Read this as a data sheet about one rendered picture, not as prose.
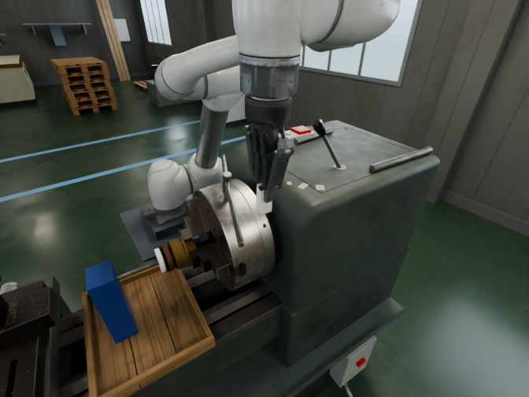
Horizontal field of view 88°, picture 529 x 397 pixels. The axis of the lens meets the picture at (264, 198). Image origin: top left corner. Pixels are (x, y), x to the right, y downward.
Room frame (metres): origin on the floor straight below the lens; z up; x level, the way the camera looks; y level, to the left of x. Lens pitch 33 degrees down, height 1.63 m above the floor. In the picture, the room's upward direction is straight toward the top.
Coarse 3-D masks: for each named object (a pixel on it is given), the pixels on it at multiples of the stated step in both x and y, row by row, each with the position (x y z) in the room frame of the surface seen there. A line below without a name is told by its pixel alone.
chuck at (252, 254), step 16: (208, 192) 0.63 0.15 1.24; (208, 208) 0.60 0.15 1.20; (224, 208) 0.57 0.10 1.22; (240, 208) 0.58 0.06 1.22; (208, 224) 0.62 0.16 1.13; (224, 224) 0.53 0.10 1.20; (240, 224) 0.54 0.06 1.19; (256, 224) 0.56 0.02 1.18; (224, 240) 0.52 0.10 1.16; (256, 240) 0.53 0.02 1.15; (240, 256) 0.50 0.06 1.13; (256, 256) 0.52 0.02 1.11; (256, 272) 0.51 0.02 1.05
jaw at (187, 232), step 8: (192, 200) 0.65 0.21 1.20; (200, 200) 0.66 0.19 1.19; (192, 208) 0.63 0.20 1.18; (200, 208) 0.64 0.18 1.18; (192, 216) 0.62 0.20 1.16; (200, 216) 0.63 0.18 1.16; (184, 224) 0.61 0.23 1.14; (192, 224) 0.61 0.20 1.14; (200, 224) 0.61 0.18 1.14; (184, 232) 0.58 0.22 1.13; (192, 232) 0.59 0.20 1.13; (200, 232) 0.60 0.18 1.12
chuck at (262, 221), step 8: (232, 184) 0.68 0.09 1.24; (240, 184) 0.67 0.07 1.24; (240, 192) 0.64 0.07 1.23; (248, 192) 0.64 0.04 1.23; (248, 200) 0.61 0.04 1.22; (256, 200) 0.62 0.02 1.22; (256, 208) 0.59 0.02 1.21; (256, 216) 0.57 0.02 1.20; (264, 216) 0.58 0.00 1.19; (264, 224) 0.57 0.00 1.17; (264, 232) 0.55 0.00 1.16; (264, 240) 0.54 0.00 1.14; (272, 240) 0.55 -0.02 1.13; (264, 248) 0.53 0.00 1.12; (272, 248) 0.54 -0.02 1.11; (264, 256) 0.53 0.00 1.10; (272, 256) 0.54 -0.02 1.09; (264, 264) 0.53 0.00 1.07; (272, 264) 0.54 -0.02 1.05; (264, 272) 0.54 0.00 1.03
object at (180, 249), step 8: (176, 240) 0.57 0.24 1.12; (184, 240) 0.58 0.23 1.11; (192, 240) 0.58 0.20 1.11; (160, 248) 0.54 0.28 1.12; (168, 248) 0.54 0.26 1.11; (176, 248) 0.54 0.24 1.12; (184, 248) 0.54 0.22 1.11; (192, 248) 0.56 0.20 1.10; (168, 256) 0.52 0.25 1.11; (176, 256) 0.52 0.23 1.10; (184, 256) 0.53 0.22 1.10; (168, 264) 0.51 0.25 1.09; (176, 264) 0.52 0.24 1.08; (184, 264) 0.53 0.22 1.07
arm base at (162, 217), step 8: (184, 200) 1.17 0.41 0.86; (152, 208) 1.15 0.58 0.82; (176, 208) 1.10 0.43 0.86; (184, 208) 1.14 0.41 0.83; (144, 216) 1.08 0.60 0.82; (152, 216) 1.08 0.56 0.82; (160, 216) 1.08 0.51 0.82; (168, 216) 1.07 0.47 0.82; (176, 216) 1.08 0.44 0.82; (160, 224) 1.03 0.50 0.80
